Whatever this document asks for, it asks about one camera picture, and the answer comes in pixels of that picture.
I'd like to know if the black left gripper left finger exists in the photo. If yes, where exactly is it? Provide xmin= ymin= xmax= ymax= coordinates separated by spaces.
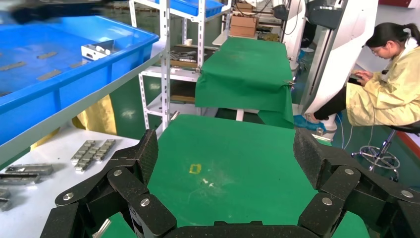
xmin=40 ymin=129 xmax=178 ymax=238

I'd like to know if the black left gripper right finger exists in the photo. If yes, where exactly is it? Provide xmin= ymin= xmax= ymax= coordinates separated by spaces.
xmin=293 ymin=127 xmax=420 ymax=238

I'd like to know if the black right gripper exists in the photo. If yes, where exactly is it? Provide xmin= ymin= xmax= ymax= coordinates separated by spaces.
xmin=9 ymin=0 xmax=109 ymax=24

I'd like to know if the pile of metal parts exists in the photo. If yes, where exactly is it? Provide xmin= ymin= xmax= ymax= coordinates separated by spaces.
xmin=170 ymin=49 xmax=198 ymax=63

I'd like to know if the chrome base stool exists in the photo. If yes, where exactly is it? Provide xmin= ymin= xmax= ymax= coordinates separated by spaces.
xmin=351 ymin=121 xmax=420 ymax=183

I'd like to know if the yellow plastic sheet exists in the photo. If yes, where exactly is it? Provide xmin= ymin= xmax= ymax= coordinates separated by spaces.
xmin=31 ymin=94 xmax=118 ymax=150

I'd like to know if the large blue plastic bin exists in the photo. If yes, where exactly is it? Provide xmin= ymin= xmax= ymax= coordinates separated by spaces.
xmin=0 ymin=8 xmax=160 ymax=147

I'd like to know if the wooden board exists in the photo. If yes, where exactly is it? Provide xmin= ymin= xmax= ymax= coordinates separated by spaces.
xmin=170 ymin=95 xmax=197 ymax=104

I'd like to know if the green table cloth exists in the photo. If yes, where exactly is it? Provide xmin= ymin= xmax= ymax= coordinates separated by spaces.
xmin=195 ymin=37 xmax=295 ymax=129
xmin=100 ymin=114 xmax=371 ymax=238

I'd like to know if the person in yellow coat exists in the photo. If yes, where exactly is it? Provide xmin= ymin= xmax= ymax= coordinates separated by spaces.
xmin=293 ymin=22 xmax=420 ymax=132

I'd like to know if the dark handheld phone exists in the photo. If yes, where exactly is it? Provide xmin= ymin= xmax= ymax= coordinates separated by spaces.
xmin=348 ymin=73 xmax=364 ymax=87

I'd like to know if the white metal shelf rack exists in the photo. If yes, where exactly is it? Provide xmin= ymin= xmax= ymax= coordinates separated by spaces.
xmin=129 ymin=0 xmax=232 ymax=130

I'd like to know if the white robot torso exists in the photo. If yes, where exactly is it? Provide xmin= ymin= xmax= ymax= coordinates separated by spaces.
xmin=300 ymin=0 xmax=379 ymax=140

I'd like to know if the small blue plastic crate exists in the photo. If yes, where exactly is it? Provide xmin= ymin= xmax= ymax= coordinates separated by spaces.
xmin=156 ymin=0 xmax=224 ymax=18

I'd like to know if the white machine column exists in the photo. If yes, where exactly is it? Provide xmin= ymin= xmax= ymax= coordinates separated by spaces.
xmin=282 ymin=0 xmax=307 ymax=71

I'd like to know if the large cardboard box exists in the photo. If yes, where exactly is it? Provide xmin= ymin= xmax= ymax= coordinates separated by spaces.
xmin=229 ymin=15 xmax=260 ymax=38

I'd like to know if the small cardboard box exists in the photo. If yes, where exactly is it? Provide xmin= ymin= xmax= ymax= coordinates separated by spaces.
xmin=235 ymin=2 xmax=254 ymax=14

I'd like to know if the notched metal rail part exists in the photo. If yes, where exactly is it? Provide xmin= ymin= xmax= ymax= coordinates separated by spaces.
xmin=70 ymin=140 xmax=97 ymax=166
xmin=93 ymin=139 xmax=117 ymax=162
xmin=0 ymin=174 xmax=41 ymax=185
xmin=4 ymin=164 xmax=54 ymax=176
xmin=74 ymin=146 xmax=105 ymax=173

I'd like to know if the folded sheet metal bracket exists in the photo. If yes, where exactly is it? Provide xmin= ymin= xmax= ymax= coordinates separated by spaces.
xmin=81 ymin=40 xmax=116 ymax=62

